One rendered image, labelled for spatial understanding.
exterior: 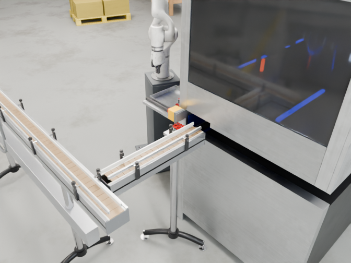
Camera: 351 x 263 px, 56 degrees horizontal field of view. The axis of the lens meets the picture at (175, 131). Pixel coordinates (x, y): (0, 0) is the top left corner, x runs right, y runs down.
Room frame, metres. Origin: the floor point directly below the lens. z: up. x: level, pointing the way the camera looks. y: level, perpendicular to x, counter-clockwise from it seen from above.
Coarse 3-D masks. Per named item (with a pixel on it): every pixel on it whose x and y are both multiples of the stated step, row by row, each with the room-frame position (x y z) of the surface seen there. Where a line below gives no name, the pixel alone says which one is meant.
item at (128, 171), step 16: (192, 128) 1.70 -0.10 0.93; (160, 144) 1.53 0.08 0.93; (176, 144) 1.53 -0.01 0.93; (192, 144) 1.57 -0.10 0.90; (128, 160) 1.38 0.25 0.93; (144, 160) 1.38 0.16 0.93; (160, 160) 1.40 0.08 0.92; (176, 160) 1.48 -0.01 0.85; (112, 176) 1.22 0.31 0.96; (128, 176) 1.25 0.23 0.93; (144, 176) 1.32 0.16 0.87; (112, 192) 1.18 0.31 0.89
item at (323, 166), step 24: (192, 96) 1.74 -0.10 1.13; (216, 96) 1.61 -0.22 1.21; (216, 120) 1.60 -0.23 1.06; (240, 120) 1.48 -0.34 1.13; (264, 120) 1.38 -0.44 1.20; (336, 120) 1.15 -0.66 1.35; (240, 144) 1.47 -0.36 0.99; (264, 144) 1.36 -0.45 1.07; (288, 144) 1.28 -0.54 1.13; (312, 144) 1.20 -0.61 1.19; (336, 144) 1.13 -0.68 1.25; (288, 168) 1.25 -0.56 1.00; (312, 168) 1.17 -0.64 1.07; (336, 168) 1.10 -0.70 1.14
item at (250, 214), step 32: (192, 160) 1.72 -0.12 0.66; (224, 160) 1.53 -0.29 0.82; (192, 192) 1.70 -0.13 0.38; (224, 192) 1.51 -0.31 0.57; (256, 192) 1.35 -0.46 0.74; (288, 192) 1.23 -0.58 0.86; (224, 224) 1.49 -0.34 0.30; (256, 224) 1.32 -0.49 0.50; (288, 224) 1.19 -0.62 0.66; (320, 224) 1.12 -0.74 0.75; (256, 256) 1.29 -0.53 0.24; (288, 256) 1.16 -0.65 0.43
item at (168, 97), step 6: (162, 90) 2.22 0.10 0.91; (168, 90) 2.25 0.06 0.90; (174, 90) 2.28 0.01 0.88; (150, 96) 2.13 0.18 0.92; (156, 96) 2.17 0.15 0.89; (162, 96) 2.19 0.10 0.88; (168, 96) 2.19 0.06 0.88; (174, 96) 2.19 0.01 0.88; (162, 102) 2.09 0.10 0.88; (168, 102) 2.10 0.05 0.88; (174, 102) 2.10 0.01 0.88; (168, 108) 1.98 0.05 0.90
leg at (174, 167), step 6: (174, 162) 1.53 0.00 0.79; (174, 168) 1.53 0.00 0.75; (174, 174) 1.53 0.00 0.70; (174, 180) 1.53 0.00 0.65; (174, 186) 1.53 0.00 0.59; (174, 192) 1.53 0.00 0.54; (174, 198) 1.54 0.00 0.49; (174, 204) 1.54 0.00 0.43; (174, 210) 1.54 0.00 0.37; (174, 216) 1.54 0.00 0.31; (174, 222) 1.54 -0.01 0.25; (174, 228) 1.54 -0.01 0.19
